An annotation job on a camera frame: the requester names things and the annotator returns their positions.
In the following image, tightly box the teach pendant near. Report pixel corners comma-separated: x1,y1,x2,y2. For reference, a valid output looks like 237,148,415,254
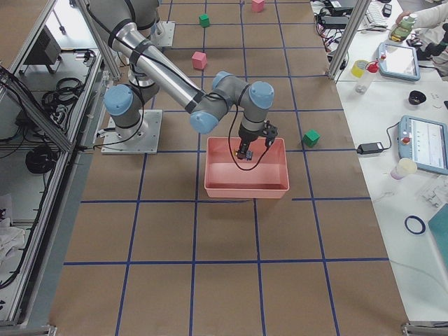
398,115,447,175

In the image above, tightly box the teach pendant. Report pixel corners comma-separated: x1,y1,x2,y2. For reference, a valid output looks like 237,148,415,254
377,42,421,82
398,115,447,175

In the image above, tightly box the pink plastic bin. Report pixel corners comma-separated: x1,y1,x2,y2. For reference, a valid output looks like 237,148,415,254
204,137,290,199

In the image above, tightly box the yellow tape roll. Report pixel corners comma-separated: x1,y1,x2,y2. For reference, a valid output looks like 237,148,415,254
351,59,369,78

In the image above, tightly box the teach pendant far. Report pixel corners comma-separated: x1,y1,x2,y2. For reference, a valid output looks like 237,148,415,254
377,42,421,82

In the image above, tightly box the aluminium frame post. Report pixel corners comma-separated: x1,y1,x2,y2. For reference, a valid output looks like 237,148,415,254
327,0,370,79

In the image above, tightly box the green cube near bin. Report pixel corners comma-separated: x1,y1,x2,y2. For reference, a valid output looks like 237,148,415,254
302,129,321,148

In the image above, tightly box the pink cube centre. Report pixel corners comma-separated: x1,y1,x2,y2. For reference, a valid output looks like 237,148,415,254
191,51,207,70

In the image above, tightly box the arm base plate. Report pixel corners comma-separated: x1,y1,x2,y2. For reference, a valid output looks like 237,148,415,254
150,21,176,48
101,109,162,155

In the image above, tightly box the white cloth rag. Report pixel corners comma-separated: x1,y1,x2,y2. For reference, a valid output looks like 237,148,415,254
0,194,25,270

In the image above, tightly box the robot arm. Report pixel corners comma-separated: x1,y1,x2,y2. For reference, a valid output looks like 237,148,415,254
86,1,278,160

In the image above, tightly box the black power adapter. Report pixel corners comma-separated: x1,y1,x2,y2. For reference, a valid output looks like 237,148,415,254
356,142,384,155

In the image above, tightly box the paper cup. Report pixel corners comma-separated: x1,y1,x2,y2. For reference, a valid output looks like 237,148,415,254
390,158,417,180

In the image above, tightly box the green cube near base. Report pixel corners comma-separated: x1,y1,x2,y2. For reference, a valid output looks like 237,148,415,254
198,13,210,28

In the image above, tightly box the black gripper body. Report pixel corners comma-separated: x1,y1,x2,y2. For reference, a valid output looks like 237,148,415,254
238,120,278,151

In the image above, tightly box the blue tape ring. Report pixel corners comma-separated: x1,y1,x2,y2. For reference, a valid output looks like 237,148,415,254
404,216,426,235

